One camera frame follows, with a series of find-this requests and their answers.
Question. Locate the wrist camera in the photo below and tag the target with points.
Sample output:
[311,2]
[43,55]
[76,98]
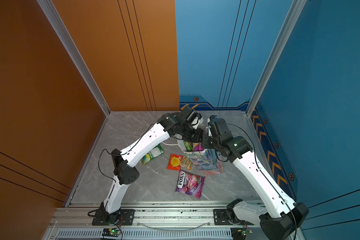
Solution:
[217,126]
[197,121]

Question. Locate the red yellow snack packet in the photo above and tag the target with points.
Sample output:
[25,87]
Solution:
[174,162]

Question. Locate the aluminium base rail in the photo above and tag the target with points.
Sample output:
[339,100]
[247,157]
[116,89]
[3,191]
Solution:
[192,220]

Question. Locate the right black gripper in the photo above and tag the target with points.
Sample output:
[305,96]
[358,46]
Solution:
[204,141]

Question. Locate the purple grape snack bag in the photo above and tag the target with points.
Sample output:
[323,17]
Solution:
[197,147]

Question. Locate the aluminium corner post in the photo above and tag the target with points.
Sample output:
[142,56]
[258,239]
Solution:
[64,36]
[279,45]

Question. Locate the green Lays chips bag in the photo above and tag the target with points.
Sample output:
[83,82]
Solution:
[189,146]

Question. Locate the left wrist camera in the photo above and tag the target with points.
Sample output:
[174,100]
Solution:
[197,121]

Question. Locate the left green circuit board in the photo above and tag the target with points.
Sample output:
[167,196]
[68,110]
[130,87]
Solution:
[112,233]

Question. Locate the right aluminium corner post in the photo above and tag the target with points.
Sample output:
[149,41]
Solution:
[279,45]

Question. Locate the right circuit board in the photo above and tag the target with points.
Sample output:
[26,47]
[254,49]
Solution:
[240,233]

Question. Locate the green white snack packet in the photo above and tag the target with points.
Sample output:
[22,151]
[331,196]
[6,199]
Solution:
[155,152]

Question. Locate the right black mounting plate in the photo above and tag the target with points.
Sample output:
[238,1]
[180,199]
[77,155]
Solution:
[227,217]

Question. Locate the purple Fox's candy bag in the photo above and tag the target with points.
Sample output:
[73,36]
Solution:
[190,184]

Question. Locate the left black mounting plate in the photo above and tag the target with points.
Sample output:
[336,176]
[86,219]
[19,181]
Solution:
[119,218]

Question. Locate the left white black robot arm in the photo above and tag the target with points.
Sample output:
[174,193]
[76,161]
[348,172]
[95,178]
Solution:
[125,161]

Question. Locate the black mounting plate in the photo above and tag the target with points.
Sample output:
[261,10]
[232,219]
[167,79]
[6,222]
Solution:
[227,217]
[119,218]

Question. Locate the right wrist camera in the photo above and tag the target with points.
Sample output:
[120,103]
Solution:
[217,126]

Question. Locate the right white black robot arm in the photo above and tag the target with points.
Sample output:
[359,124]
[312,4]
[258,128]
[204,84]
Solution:
[281,216]

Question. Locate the tan cracker packet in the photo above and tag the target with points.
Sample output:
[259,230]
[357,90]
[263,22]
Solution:
[186,163]

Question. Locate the left aluminium corner post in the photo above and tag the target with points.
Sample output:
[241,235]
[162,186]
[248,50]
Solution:
[64,36]

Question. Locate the floral paper gift bag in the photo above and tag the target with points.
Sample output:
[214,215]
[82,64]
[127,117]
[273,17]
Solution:
[205,161]

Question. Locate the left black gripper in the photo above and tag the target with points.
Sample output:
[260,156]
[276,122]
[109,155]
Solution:
[197,138]

